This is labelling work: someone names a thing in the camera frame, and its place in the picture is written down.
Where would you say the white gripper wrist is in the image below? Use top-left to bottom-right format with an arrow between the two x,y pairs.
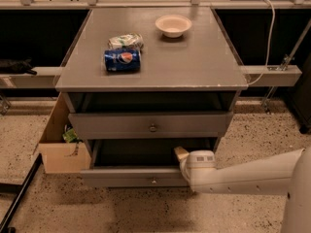
174,147 -> 191,183

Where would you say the grey drawer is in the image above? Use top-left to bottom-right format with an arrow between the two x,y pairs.
68,113 -> 233,140
82,138 -> 217,187

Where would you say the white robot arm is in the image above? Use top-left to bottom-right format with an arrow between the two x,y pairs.
174,147 -> 311,233

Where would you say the grey top drawer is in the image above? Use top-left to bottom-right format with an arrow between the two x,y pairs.
68,113 -> 233,140

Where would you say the grey drawer cabinet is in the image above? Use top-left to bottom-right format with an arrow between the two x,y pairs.
56,7 -> 247,187

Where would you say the blue pepsi can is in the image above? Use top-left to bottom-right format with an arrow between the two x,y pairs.
104,49 -> 140,72

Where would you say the green packet in box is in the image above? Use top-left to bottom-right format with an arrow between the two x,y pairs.
62,128 -> 80,143

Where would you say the crushed green white can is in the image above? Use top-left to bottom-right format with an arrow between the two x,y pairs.
108,33 -> 144,50

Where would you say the brown cardboard box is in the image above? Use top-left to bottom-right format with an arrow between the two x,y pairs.
38,95 -> 91,174

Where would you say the white paper bowl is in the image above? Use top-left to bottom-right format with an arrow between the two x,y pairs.
155,15 -> 192,38

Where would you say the black metal floor bar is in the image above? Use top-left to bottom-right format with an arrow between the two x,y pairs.
0,155 -> 43,233

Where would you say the white cable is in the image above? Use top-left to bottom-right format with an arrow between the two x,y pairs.
248,0 -> 277,86

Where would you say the black object on rail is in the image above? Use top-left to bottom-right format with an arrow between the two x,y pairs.
0,59 -> 37,75

